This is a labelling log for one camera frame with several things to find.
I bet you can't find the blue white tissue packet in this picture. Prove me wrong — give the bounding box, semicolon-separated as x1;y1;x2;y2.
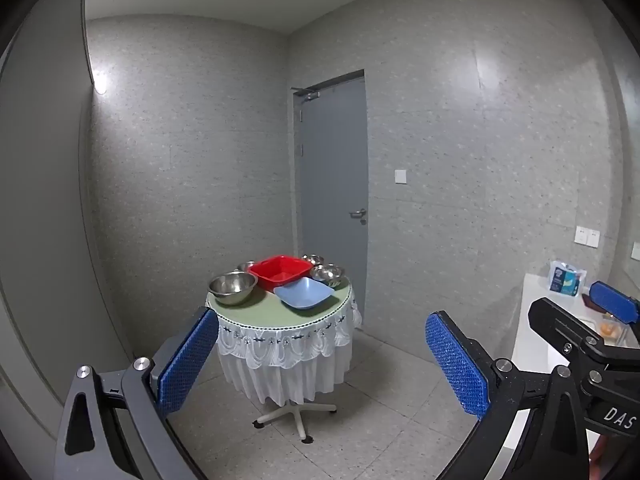
548;260;587;297

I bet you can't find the blue square plate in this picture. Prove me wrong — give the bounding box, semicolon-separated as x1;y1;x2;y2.
273;277;336;311

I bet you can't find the round table with white skirt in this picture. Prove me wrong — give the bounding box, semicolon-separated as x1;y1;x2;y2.
205;280;363;407

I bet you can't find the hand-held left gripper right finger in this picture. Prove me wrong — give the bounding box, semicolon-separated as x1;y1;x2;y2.
425;311;601;480

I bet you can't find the red plastic basin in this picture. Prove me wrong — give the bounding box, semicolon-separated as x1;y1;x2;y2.
247;255;313;292

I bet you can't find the medium steel bowl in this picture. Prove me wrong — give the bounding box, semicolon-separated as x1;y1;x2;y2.
309;263;346;288

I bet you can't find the white vanity counter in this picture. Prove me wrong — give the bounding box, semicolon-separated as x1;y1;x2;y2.
510;272;640;461

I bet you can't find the grey door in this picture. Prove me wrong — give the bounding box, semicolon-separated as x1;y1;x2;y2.
292;69;370;333

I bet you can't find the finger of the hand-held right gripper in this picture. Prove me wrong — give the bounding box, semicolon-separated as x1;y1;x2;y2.
589;280;640;327
528;298;608;361

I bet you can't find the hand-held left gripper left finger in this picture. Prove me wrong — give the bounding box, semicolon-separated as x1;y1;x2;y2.
54;306;221;480

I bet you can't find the white star table base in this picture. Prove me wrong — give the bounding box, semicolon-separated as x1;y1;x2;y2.
252;400;338;445

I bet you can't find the large steel bowl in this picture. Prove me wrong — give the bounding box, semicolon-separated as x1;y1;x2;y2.
208;271;259;306

